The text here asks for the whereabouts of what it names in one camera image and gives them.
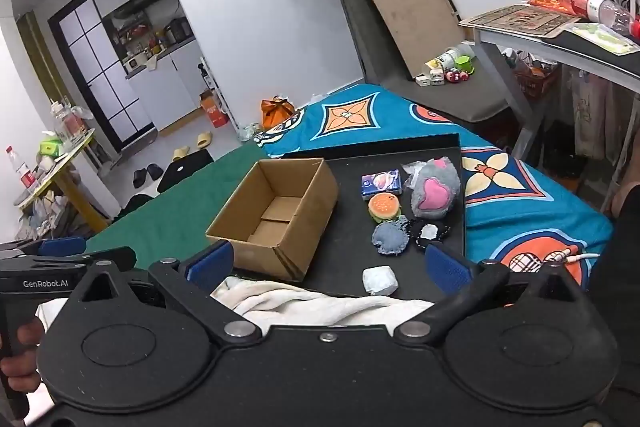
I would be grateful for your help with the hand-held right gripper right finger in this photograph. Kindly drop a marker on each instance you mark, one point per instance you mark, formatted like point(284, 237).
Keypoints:
point(447, 268)

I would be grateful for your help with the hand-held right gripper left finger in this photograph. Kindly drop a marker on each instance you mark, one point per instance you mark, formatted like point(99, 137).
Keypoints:
point(210, 261)

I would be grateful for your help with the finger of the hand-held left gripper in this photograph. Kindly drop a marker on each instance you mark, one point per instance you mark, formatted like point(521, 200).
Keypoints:
point(62, 246)
point(107, 257)

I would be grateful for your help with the black crochet coaster white centre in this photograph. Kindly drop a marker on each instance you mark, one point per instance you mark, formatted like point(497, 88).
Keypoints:
point(430, 234)

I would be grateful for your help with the round denim patch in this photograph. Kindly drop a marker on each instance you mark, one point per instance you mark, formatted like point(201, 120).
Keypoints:
point(390, 238)

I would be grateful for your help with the white wad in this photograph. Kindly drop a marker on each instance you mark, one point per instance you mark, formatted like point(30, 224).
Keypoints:
point(380, 281)

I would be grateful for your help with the grey plush with pink heart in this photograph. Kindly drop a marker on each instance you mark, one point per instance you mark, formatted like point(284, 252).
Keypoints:
point(434, 192)

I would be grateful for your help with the brown cardboard box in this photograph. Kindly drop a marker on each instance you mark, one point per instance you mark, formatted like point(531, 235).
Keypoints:
point(295, 212)

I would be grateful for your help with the black tray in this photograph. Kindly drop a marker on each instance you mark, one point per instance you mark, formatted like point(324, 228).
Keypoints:
point(345, 257)

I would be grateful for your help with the person's left hand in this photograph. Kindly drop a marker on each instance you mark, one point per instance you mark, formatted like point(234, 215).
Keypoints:
point(22, 369)

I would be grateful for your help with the green blanket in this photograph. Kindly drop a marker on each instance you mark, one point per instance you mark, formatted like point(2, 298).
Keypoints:
point(190, 197)

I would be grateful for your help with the yellow side table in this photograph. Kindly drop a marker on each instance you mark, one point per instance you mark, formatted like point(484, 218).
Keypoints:
point(65, 177)

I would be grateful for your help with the burger plush toy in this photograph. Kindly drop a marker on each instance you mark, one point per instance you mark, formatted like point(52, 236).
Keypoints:
point(386, 208)

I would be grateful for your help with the plastic bottle with red label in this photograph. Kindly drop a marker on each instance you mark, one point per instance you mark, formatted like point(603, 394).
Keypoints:
point(22, 169)

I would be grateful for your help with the pair of black slippers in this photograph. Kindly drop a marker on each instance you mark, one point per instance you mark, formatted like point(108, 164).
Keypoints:
point(147, 174)

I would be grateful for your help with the black chair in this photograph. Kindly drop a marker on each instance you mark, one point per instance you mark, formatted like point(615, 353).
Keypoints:
point(185, 169)

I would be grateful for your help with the green tissue box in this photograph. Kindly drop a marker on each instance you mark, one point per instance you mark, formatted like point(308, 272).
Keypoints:
point(50, 147)

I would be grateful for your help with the clear bag of white stuffing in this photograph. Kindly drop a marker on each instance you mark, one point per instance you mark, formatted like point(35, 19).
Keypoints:
point(412, 172)

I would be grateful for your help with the blue tissue pack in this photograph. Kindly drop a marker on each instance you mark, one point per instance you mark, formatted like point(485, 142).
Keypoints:
point(381, 184)

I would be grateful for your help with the yellow slipper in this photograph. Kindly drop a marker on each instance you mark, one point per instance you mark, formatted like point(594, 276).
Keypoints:
point(204, 140)
point(181, 153)

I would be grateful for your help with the white towel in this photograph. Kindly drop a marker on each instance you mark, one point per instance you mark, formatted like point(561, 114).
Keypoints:
point(320, 302)

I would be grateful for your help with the glass jar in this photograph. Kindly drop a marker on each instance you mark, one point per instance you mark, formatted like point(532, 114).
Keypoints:
point(65, 119)

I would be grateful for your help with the clear plastic bag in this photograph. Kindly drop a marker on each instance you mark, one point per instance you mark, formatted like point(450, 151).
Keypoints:
point(247, 132)

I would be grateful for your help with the orange cardboard box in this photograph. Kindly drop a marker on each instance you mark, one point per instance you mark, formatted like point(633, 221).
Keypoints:
point(215, 112)

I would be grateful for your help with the orange gift bag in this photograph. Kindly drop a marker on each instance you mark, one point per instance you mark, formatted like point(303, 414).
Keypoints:
point(277, 113)

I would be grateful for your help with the grey folded mattress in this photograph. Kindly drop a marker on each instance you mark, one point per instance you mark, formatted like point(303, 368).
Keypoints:
point(470, 97)

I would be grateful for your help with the black framed sliding door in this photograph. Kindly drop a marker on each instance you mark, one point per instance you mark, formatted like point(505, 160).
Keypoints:
point(95, 77)

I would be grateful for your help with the white kitchen cabinet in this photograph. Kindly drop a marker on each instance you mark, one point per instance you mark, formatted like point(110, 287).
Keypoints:
point(165, 82)

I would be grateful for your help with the white charger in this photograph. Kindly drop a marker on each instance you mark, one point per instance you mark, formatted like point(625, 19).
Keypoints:
point(423, 82)

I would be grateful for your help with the small white toy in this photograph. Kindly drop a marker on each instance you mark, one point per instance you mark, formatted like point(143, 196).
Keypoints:
point(436, 77)

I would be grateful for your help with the red toy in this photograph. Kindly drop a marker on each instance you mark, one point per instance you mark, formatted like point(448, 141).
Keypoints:
point(456, 76)

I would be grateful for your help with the green cup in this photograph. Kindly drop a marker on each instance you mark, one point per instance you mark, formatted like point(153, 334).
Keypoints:
point(464, 64)

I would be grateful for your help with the red basket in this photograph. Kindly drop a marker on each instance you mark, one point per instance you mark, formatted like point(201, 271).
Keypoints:
point(537, 82)

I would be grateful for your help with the white instant noodle cup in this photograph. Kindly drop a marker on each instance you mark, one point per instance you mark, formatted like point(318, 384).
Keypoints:
point(445, 57)

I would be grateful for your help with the hanging tote bag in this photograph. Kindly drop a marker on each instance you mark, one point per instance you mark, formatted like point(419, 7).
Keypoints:
point(592, 112)

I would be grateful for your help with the black desk mat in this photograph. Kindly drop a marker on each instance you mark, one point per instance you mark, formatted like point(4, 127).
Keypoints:
point(565, 38)

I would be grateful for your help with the printed cardboard sheet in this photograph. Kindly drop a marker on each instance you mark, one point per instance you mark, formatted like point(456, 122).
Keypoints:
point(525, 19)

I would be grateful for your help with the large plastic bottle red label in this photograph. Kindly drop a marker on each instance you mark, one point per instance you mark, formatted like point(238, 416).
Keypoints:
point(595, 7)

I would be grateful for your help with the brown board with black frame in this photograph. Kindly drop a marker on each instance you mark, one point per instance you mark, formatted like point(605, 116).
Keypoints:
point(405, 17)

